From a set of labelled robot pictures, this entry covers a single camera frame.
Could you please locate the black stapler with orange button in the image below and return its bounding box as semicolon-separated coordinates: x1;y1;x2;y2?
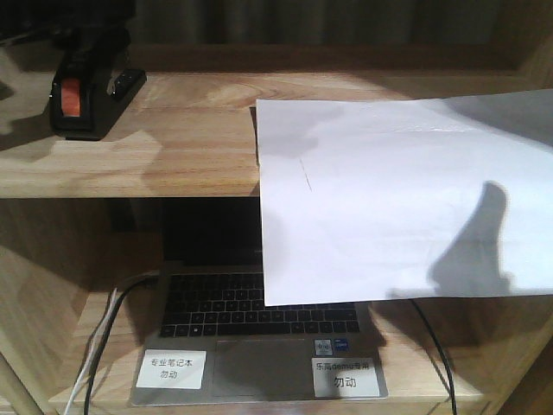
48;26;147;141

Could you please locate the white cable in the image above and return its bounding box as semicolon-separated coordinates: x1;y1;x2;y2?
64;271;161;415

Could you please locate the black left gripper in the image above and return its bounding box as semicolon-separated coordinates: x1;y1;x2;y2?
1;1;136;48

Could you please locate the white paper sheet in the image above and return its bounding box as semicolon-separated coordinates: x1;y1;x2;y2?
256;89;552;305

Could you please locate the wooden shelf unit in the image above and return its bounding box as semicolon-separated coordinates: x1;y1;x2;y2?
1;1;552;414

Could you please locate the black cable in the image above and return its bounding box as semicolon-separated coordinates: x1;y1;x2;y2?
408;297;459;415
83;276;152;415

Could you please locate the black cable left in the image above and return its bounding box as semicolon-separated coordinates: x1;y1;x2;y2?
83;276;152;415

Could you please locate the white label sticker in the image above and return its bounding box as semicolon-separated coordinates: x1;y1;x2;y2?
136;349;207;390
312;357;381;399

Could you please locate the black cable right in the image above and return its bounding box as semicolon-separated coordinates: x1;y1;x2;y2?
408;297;459;415

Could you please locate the white label sticker right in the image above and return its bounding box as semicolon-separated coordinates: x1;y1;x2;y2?
312;357;381;399

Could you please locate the white label sticker left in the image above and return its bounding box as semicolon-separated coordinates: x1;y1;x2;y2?
136;349;207;390

